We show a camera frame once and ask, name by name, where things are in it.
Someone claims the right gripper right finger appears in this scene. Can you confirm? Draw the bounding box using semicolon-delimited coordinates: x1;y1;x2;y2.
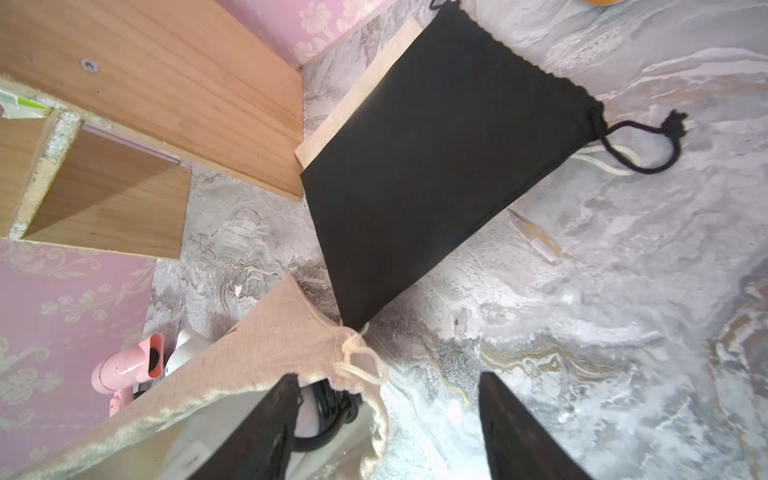
479;372;590;480

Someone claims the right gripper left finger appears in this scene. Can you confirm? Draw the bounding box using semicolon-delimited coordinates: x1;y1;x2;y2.
190;374;300;480

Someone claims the beige linen drawstring bag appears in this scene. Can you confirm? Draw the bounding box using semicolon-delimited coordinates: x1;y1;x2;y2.
26;277;389;479

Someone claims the black drawstring pouch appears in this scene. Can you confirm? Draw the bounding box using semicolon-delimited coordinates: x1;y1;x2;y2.
299;0;689;331

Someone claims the pink hair dryer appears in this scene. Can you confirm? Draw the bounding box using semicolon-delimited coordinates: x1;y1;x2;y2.
91;333;165;417

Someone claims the wooden two-tier shelf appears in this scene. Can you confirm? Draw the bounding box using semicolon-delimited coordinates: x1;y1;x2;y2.
1;1;302;259

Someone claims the white green small box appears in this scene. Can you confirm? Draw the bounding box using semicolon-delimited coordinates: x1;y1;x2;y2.
0;89;52;120

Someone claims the beige pouch under black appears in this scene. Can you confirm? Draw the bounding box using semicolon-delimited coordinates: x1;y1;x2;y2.
295;17;424;169

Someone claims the orange drink can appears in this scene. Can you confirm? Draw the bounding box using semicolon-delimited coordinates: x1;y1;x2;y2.
583;0;623;7

